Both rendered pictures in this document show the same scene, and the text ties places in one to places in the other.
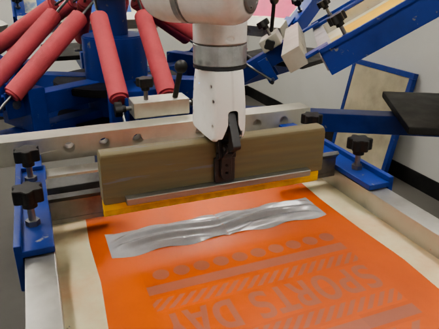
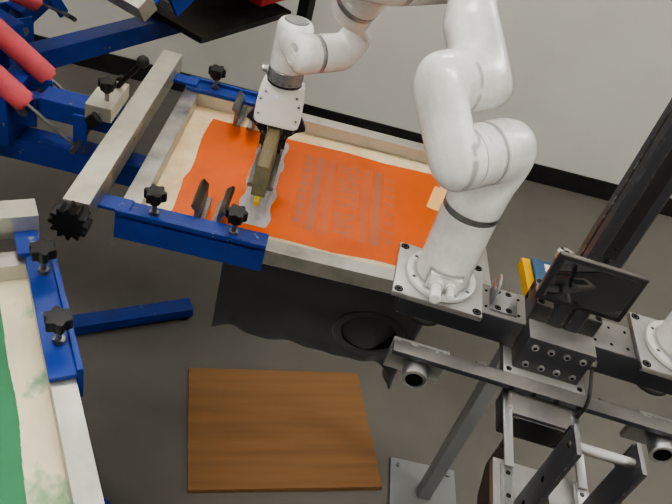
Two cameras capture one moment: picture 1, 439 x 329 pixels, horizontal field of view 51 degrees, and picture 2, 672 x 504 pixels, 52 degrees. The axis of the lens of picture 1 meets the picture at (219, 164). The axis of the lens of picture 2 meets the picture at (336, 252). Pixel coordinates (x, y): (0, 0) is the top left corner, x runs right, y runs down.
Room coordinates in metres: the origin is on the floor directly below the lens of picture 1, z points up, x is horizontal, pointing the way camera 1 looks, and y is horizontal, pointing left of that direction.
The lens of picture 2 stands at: (0.11, 1.23, 1.89)
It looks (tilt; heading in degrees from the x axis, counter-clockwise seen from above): 39 degrees down; 285
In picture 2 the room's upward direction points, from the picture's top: 18 degrees clockwise
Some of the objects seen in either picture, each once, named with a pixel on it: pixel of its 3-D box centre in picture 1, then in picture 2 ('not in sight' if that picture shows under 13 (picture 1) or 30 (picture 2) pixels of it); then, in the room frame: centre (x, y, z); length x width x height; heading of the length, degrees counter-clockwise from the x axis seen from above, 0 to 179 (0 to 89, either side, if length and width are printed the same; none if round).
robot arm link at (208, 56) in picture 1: (217, 51); (283, 72); (0.66, 0.00, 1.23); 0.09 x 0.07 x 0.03; 22
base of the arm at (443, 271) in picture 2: not in sight; (454, 249); (0.17, 0.28, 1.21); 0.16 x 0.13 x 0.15; 106
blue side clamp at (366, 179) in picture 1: (330, 165); (243, 105); (0.86, -0.22, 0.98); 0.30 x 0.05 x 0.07; 21
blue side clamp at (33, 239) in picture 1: (34, 215); (192, 233); (0.65, 0.30, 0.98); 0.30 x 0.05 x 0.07; 21
